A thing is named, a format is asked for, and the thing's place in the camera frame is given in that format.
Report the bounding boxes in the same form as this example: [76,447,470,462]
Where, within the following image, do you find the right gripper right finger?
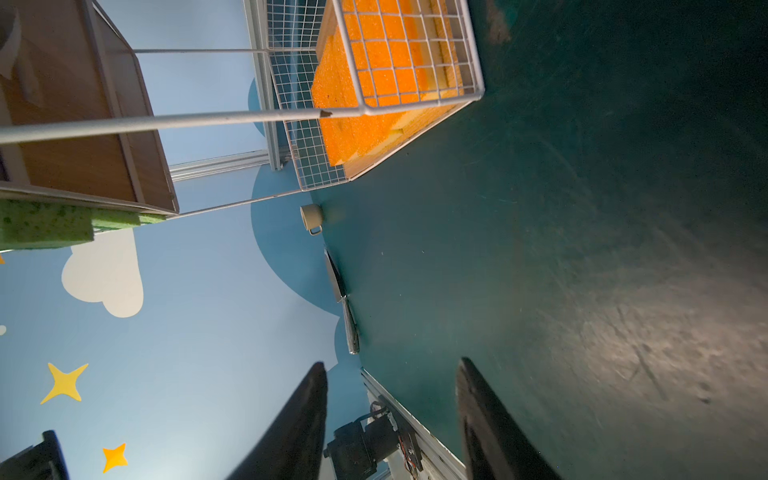
[456,358,560,479]

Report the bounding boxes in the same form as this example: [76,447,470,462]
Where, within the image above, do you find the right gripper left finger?
[229,362,328,480]

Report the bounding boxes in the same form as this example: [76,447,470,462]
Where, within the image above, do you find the beige ceramic mug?
[300,204,324,236]

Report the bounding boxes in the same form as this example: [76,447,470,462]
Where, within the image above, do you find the aluminium front rail frame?
[361,368,467,479]

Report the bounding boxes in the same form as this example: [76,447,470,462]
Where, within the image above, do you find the green sponge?
[1,199,166,250]

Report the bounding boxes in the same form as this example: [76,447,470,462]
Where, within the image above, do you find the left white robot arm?
[323,415,399,480]

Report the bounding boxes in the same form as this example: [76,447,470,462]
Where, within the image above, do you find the white wire wooden shelf rack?
[1,1,485,218]

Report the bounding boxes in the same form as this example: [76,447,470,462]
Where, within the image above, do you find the grey metal garden trowel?
[324,249,360,355]

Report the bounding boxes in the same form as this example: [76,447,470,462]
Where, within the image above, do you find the orange sponge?
[310,1,473,167]

